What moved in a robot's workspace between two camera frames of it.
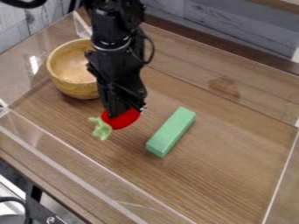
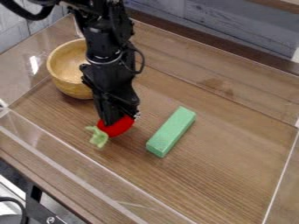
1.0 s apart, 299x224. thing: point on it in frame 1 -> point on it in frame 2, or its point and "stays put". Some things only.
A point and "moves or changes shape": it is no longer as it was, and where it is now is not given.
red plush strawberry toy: x=122 y=121 moves or changes shape
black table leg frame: x=37 y=212 stays put
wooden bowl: x=69 y=67 stays put
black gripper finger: x=138 y=104 -> x=133 y=115
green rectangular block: x=171 y=132 stays put
